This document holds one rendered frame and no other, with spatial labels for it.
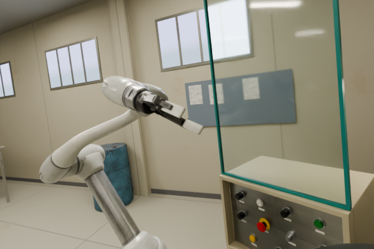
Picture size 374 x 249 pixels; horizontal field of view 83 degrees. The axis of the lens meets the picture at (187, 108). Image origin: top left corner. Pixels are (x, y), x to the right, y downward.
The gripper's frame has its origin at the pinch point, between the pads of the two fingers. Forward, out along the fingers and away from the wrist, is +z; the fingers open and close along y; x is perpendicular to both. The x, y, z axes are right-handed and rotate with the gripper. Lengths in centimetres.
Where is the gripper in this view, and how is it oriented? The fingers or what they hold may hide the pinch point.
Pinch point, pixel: (190, 121)
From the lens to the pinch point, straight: 61.3
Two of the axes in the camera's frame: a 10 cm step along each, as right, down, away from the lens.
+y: -4.1, -4.2, -8.1
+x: 4.9, -8.5, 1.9
